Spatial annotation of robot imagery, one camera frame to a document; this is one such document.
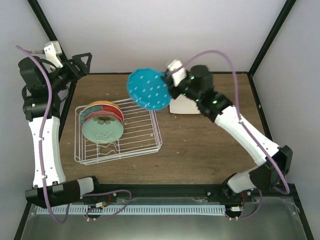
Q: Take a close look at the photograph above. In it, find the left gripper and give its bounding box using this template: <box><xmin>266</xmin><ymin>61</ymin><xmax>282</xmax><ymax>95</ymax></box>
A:
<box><xmin>46</xmin><ymin>53</ymin><xmax>93</xmax><ymax>94</ymax></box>

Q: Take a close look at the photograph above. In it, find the square cream plate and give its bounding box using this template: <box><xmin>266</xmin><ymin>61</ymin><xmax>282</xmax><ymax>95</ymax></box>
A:
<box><xmin>169</xmin><ymin>95</ymin><xmax>200</xmax><ymax>115</ymax></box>

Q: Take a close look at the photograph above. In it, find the red and teal plate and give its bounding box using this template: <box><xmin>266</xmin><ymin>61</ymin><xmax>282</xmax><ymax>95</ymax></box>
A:
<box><xmin>78</xmin><ymin>104</ymin><xmax>124</xmax><ymax>125</ymax></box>

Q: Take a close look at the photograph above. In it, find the teal polka dot plate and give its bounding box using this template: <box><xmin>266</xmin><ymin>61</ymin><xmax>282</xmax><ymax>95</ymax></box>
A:
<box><xmin>126</xmin><ymin>68</ymin><xmax>172</xmax><ymax>111</ymax></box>

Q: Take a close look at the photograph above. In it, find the pink polka dot plate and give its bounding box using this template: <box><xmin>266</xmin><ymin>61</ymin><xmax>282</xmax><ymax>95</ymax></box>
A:
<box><xmin>79</xmin><ymin>110</ymin><xmax>124</xmax><ymax>123</ymax></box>

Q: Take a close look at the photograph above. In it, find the mint green flower plate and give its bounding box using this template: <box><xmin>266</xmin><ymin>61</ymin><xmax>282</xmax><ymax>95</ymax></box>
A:
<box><xmin>81</xmin><ymin>116</ymin><xmax>124</xmax><ymax>144</ymax></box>

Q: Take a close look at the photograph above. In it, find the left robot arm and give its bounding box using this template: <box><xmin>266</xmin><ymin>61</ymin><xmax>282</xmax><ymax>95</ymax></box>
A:
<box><xmin>18</xmin><ymin>52</ymin><xmax>102</xmax><ymax>208</ymax></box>

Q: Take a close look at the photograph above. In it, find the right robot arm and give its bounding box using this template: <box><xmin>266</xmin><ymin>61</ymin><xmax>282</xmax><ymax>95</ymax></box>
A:
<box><xmin>163</xmin><ymin>60</ymin><xmax>293</xmax><ymax>202</ymax></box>

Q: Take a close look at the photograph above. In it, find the orange polka dot plate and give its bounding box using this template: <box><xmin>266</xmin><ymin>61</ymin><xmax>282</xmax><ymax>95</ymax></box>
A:
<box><xmin>87</xmin><ymin>100</ymin><xmax>118</xmax><ymax>107</ymax></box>

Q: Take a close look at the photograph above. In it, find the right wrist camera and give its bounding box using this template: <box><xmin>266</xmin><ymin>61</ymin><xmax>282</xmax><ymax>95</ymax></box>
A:
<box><xmin>167</xmin><ymin>59</ymin><xmax>187</xmax><ymax>87</ymax></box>

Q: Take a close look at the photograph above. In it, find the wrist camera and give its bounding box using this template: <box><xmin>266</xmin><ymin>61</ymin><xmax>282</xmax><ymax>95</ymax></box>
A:
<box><xmin>44</xmin><ymin>40</ymin><xmax>63</xmax><ymax>69</ymax></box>
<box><xmin>167</xmin><ymin>59</ymin><xmax>187</xmax><ymax>87</ymax></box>

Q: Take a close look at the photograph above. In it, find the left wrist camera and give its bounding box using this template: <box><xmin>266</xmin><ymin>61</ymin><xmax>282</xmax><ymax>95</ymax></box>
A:
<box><xmin>44</xmin><ymin>40</ymin><xmax>63</xmax><ymax>69</ymax></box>

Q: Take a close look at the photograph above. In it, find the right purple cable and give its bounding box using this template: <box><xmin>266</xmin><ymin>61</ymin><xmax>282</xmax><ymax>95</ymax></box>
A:
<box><xmin>174</xmin><ymin>49</ymin><xmax>291</xmax><ymax>196</ymax></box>

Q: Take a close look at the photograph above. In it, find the left black frame post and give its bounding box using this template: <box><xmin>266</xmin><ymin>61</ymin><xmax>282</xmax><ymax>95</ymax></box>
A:
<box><xmin>26</xmin><ymin>0</ymin><xmax>61</xmax><ymax>51</ymax></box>

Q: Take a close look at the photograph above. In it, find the black frame post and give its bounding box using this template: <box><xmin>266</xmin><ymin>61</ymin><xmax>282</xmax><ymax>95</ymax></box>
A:
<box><xmin>26</xmin><ymin>0</ymin><xmax>61</xmax><ymax>51</ymax></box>
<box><xmin>248</xmin><ymin>0</ymin><xmax>297</xmax><ymax>75</ymax></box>

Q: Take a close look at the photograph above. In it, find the white wire dish rack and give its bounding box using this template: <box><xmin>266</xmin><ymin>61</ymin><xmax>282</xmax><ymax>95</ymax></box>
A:
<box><xmin>74</xmin><ymin>98</ymin><xmax>163</xmax><ymax>166</ymax></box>

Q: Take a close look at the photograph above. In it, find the right black frame post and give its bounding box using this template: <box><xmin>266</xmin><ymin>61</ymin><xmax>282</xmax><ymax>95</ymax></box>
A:
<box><xmin>248</xmin><ymin>0</ymin><xmax>297</xmax><ymax>75</ymax></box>

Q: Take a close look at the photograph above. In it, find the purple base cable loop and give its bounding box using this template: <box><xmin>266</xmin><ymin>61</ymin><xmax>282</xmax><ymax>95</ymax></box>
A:
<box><xmin>84</xmin><ymin>190</ymin><xmax>133</xmax><ymax>222</ymax></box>

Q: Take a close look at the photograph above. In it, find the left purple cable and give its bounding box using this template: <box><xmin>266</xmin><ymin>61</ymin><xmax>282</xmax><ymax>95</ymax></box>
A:
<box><xmin>15</xmin><ymin>44</ymin><xmax>71</xmax><ymax>224</ymax></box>

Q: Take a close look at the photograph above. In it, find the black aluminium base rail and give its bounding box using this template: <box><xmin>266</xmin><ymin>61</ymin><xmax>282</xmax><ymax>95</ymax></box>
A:
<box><xmin>81</xmin><ymin>183</ymin><xmax>297</xmax><ymax>204</ymax></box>

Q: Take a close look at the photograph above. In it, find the white slotted cable duct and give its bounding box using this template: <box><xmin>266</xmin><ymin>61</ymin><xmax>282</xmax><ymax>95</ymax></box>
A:
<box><xmin>36</xmin><ymin>205</ymin><xmax>226</xmax><ymax>216</ymax></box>

